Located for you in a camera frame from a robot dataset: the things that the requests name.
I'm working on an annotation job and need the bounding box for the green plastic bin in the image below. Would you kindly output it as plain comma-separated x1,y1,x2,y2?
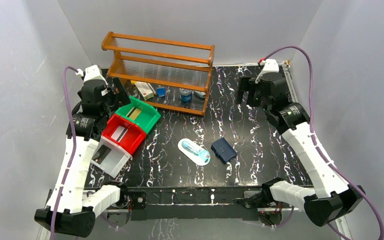
115,96,161,134

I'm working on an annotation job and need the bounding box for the red plastic bin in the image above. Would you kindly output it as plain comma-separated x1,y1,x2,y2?
101,114,147,156

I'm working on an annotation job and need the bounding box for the wooden shelf rack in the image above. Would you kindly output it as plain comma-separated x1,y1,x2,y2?
101,31,215,116

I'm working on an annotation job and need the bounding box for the white plastic bin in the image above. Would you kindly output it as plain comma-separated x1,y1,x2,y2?
91,136,133,178

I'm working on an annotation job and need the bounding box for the navy blue card holder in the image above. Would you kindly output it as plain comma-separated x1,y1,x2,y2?
211,137,238,164

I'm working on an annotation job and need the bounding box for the blue toothbrush blister pack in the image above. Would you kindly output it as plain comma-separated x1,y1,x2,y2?
177,138,211,167

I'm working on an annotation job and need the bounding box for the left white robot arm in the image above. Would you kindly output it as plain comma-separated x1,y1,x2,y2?
34,64,132,240

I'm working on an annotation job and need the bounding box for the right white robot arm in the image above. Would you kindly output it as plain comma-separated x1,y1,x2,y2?
236,59,363,227

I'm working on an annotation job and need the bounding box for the gold card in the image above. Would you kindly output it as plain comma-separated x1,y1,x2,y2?
126,107,142,121

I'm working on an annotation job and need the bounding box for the white card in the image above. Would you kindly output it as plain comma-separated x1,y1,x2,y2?
111,125,128,142

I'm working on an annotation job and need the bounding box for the black card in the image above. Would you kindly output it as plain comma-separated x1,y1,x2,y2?
92,145,111,164

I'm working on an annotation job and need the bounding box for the white red small box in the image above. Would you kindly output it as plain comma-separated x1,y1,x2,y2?
134,81,155,101

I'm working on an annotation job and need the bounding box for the blue small cube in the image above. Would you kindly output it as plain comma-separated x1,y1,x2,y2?
156,87,166,98

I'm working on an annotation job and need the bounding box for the grey tape dispenser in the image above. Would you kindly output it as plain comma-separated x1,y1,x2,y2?
193,90,206,99

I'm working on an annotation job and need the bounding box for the blue round tin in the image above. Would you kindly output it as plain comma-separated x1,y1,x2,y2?
179,88,193,103

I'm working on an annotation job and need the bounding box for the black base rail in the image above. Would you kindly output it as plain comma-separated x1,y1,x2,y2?
105,185,312,229

